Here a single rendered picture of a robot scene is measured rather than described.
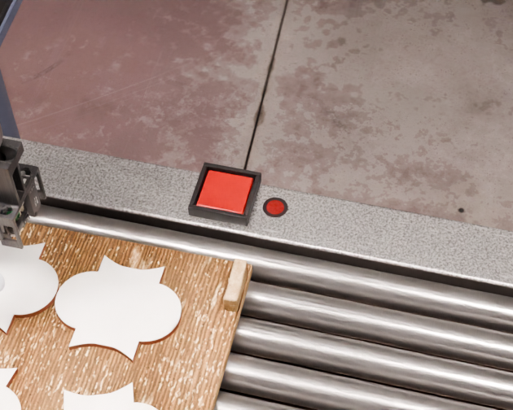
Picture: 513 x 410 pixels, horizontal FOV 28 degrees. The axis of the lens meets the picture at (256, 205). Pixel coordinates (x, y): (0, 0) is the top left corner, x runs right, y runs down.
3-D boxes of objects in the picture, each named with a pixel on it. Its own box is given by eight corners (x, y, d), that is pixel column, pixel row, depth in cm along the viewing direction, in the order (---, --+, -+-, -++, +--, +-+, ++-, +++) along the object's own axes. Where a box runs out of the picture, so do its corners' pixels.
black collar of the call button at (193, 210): (204, 170, 133) (203, 161, 131) (261, 181, 131) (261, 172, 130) (188, 215, 128) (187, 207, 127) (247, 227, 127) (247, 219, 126)
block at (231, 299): (234, 269, 121) (234, 256, 118) (249, 272, 120) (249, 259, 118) (222, 311, 117) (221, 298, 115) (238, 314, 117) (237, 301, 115)
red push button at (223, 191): (208, 176, 132) (208, 168, 131) (254, 184, 131) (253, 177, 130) (196, 211, 128) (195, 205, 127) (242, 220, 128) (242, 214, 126)
